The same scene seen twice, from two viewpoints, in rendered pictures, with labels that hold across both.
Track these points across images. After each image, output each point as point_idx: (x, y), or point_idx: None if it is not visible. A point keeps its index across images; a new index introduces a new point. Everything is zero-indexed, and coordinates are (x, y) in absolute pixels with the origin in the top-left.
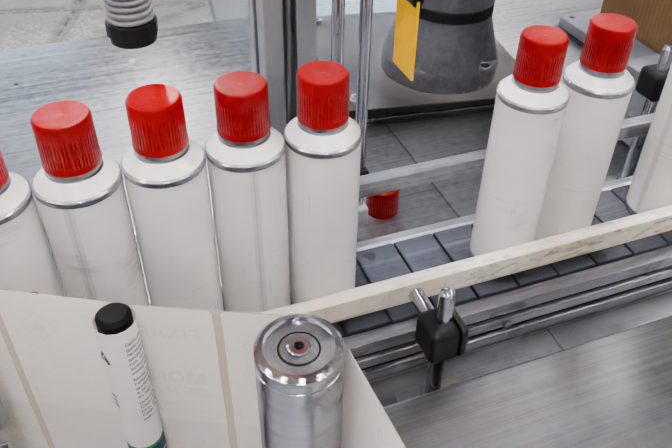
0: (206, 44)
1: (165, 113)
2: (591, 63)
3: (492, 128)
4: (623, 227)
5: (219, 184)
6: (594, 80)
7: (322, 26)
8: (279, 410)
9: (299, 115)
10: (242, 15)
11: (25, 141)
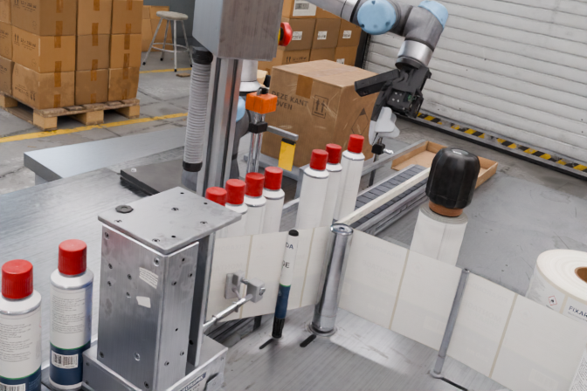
0: (72, 190)
1: (245, 186)
2: (330, 161)
3: (305, 188)
4: (343, 222)
5: (249, 214)
6: (332, 166)
7: (138, 172)
8: (342, 245)
9: (267, 186)
10: (76, 173)
11: (24, 252)
